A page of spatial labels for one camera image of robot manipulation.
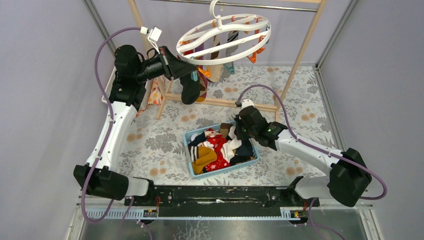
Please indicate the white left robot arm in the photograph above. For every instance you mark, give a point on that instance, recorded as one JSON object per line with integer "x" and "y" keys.
{"x": 99, "y": 174}

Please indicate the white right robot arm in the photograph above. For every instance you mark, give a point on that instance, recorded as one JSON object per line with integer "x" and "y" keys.
{"x": 345, "y": 178}

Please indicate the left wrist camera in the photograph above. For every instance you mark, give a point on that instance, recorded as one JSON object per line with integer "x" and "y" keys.
{"x": 152, "y": 36}

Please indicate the grey hanging sock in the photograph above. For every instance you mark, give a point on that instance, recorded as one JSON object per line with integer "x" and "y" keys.
{"x": 228, "y": 67}

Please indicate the blue plastic sock basket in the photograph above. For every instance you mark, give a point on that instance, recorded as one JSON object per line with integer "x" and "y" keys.
{"x": 198, "y": 138}

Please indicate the orange floral cloth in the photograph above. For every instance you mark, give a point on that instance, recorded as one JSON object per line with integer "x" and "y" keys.
{"x": 154, "y": 94}

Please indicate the red hanging sock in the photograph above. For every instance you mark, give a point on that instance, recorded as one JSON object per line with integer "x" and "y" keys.
{"x": 203, "y": 87}

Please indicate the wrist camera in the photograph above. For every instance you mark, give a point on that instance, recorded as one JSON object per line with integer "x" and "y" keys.
{"x": 152, "y": 36}
{"x": 244, "y": 103}

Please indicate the floral table mat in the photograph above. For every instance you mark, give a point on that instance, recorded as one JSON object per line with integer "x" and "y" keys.
{"x": 154, "y": 148}

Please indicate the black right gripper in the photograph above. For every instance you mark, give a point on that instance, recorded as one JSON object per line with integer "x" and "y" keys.
{"x": 237, "y": 130}

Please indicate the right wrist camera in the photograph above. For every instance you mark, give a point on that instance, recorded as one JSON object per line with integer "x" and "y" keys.
{"x": 244, "y": 103}

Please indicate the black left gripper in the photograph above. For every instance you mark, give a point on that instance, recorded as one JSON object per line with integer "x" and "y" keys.
{"x": 167, "y": 62}

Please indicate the black hanging sock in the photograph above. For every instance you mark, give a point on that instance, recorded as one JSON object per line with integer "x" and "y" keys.
{"x": 190, "y": 88}

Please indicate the white sock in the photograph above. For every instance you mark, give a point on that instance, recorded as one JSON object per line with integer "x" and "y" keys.
{"x": 228, "y": 148}

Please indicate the white round clip hanger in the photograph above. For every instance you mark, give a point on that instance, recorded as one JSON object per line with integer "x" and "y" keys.
{"x": 196, "y": 45}

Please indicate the red snowflake sock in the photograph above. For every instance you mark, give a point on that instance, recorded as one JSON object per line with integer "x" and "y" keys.
{"x": 216, "y": 141}

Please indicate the cream brown hanging sock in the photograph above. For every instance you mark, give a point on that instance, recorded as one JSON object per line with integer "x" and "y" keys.
{"x": 216, "y": 69}

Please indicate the dark navy sock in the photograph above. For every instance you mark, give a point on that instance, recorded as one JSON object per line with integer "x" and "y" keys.
{"x": 245, "y": 149}

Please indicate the metal hanging rod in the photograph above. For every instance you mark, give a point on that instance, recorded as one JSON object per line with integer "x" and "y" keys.
{"x": 242, "y": 5}

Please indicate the white plastic laundry basket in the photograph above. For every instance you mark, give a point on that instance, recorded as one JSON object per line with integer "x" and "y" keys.
{"x": 107, "y": 89}

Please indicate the brown sock in basket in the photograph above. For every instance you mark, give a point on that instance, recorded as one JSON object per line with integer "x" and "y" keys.
{"x": 227, "y": 130}

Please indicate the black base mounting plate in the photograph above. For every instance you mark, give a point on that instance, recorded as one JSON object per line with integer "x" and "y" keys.
{"x": 223, "y": 201}

